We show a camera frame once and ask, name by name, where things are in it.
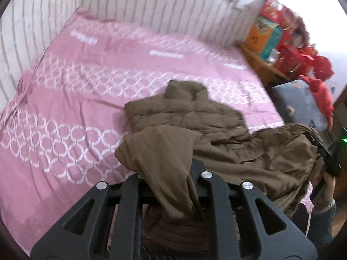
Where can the brown puffer jacket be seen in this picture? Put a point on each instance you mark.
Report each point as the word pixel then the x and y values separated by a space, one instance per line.
pixel 169 130

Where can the grey pillow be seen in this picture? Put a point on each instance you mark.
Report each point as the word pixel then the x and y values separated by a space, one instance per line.
pixel 295 103

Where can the wooden bedside table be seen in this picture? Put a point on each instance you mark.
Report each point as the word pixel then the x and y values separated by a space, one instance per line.
pixel 268 74

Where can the pink patterned bed sheet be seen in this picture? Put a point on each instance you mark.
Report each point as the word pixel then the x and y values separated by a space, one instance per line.
pixel 60 133

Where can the person's right hand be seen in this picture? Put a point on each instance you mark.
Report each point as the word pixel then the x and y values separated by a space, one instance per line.
pixel 330 182

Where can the orange teal gift box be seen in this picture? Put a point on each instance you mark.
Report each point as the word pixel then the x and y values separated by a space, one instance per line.
pixel 263 37

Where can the red cloth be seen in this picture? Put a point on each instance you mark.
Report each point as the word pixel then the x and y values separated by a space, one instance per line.
pixel 322 96

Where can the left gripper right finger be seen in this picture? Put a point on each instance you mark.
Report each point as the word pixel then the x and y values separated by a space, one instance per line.
pixel 242 223

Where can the red gift boxes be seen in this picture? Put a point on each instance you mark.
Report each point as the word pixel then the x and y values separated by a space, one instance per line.
pixel 297 57

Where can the dark sleeve forearm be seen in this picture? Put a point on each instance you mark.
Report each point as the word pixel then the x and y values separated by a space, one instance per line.
pixel 322 218

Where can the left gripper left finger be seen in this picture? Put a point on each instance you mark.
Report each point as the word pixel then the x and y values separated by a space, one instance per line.
pixel 106 223

